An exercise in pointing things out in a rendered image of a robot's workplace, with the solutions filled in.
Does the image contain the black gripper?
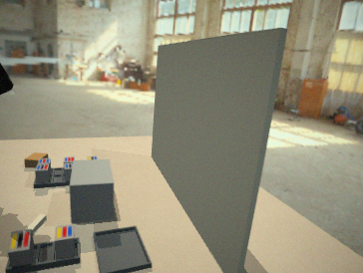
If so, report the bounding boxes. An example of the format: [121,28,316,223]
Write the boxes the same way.
[0,64,13,95]

